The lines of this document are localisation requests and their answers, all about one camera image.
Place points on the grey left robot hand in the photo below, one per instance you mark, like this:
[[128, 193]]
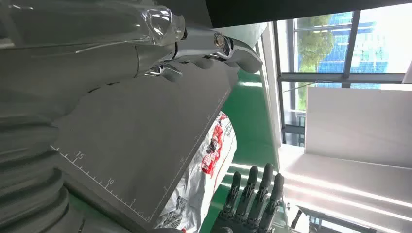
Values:
[[80, 58]]

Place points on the grey package with red print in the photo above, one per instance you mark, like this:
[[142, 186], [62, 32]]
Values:
[[196, 180]]

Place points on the green conveyor belt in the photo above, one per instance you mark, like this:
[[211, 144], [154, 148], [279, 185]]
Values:
[[251, 128]]

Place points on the black scanner platform with ruler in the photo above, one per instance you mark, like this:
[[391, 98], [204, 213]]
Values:
[[135, 138]]

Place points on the white partition board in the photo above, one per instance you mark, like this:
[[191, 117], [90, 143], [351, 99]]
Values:
[[357, 125]]

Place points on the black scanner column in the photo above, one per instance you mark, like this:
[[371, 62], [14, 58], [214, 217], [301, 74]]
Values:
[[289, 11]]

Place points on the window with dark frame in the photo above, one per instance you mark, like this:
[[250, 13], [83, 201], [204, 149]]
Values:
[[322, 48]]

